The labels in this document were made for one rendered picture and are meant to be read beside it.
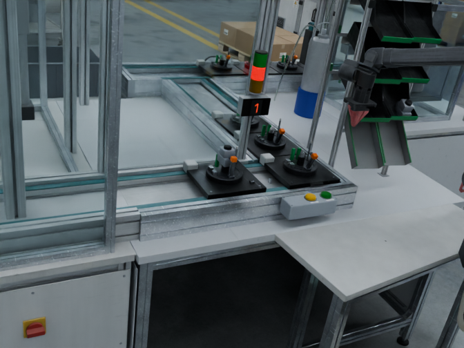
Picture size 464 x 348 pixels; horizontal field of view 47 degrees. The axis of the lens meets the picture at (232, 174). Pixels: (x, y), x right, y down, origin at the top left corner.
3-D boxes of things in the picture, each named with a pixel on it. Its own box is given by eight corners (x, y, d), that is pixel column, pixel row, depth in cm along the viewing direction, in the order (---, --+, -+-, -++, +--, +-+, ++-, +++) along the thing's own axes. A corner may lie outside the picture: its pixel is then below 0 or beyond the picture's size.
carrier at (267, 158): (339, 183, 214) (346, 155, 208) (288, 190, 203) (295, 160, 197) (306, 157, 232) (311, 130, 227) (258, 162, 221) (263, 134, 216)
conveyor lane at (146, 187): (333, 201, 218) (338, 180, 214) (134, 231, 180) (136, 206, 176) (296, 170, 240) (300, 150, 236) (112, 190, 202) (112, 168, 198)
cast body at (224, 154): (234, 166, 198) (237, 149, 195) (224, 167, 196) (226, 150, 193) (224, 156, 204) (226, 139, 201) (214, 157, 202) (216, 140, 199)
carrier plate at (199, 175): (266, 192, 199) (266, 187, 198) (207, 199, 188) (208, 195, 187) (237, 163, 217) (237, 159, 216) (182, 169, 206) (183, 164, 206)
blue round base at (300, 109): (325, 118, 308) (331, 93, 301) (303, 119, 301) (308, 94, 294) (310, 108, 320) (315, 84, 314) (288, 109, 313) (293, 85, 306)
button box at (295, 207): (335, 213, 202) (338, 199, 199) (288, 221, 192) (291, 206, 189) (324, 204, 207) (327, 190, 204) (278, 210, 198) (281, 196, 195)
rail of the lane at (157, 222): (352, 208, 216) (358, 184, 211) (140, 242, 176) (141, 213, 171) (344, 201, 220) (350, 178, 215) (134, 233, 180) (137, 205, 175)
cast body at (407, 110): (408, 119, 221) (417, 107, 215) (399, 119, 219) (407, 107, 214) (400, 104, 226) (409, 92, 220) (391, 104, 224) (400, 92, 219)
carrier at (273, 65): (311, 75, 352) (315, 56, 346) (280, 76, 341) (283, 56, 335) (291, 65, 371) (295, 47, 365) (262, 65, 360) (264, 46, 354)
